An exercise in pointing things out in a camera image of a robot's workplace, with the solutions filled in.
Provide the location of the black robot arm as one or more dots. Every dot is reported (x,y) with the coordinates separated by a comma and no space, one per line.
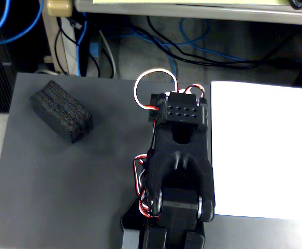
(181,145)

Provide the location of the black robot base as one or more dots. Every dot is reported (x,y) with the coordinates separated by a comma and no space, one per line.
(130,223)

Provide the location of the beige desk side panel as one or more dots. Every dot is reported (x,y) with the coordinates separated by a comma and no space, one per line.
(69,54)

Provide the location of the blue connector block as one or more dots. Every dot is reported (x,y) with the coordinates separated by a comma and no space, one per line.
(94,49)

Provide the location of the beige desk edge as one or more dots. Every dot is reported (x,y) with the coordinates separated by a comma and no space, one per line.
(192,11)

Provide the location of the black foam cube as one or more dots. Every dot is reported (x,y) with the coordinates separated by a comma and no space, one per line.
(60,111)

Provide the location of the white paper sheet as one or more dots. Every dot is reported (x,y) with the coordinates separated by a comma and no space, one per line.
(257,155)

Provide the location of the beige plastic corner cap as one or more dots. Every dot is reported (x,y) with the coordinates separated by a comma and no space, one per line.
(58,7)

